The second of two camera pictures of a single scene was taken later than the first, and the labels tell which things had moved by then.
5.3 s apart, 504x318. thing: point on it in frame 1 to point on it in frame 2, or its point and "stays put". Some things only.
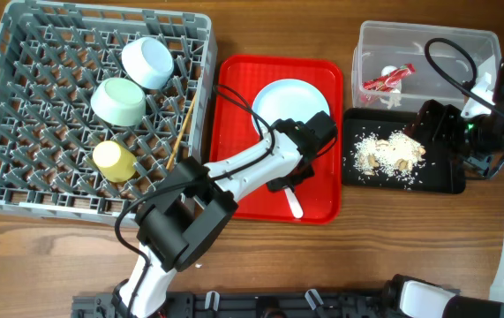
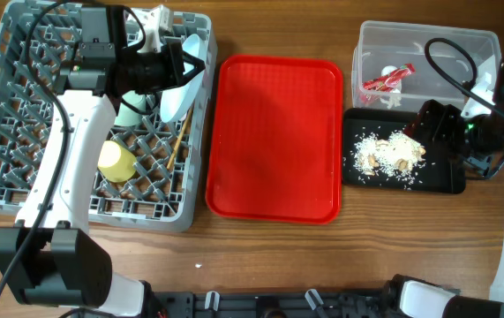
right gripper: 447,117 stays put
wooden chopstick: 186,118 stays put
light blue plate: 289,99 to 177,101
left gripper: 276,184 to 173,57
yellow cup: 115,163 stays put
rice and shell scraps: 395,155 stays put
